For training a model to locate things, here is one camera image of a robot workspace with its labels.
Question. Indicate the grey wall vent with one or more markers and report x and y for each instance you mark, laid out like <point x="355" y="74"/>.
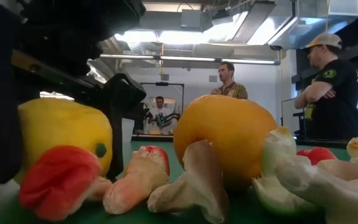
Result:
<point x="212" y="78"/>

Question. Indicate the brown white mushroom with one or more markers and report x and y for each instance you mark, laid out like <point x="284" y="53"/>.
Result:
<point x="197" y="183"/>

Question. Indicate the orange mango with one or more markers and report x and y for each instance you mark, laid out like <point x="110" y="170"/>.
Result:
<point x="225" y="124"/>

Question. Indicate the peach mushroom with red cap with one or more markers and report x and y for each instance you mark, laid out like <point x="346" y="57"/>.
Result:
<point x="135" y="183"/>

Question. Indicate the black station frame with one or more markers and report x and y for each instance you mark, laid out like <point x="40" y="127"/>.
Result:
<point x="162" y="83"/>

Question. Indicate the yellow lemon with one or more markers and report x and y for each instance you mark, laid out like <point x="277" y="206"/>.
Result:
<point x="61" y="124"/>

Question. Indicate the long ceiling light strip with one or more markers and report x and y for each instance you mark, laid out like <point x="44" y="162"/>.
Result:
<point x="185" y="58"/>

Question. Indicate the small red mushroom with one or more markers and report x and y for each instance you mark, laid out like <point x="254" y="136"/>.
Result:
<point x="317" y="154"/>

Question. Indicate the silver ventilation duct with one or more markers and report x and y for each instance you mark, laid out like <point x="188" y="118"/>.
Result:
<point x="315" y="18"/>

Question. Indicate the green table mat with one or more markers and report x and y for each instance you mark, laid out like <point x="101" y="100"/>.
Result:
<point x="123" y="219"/>

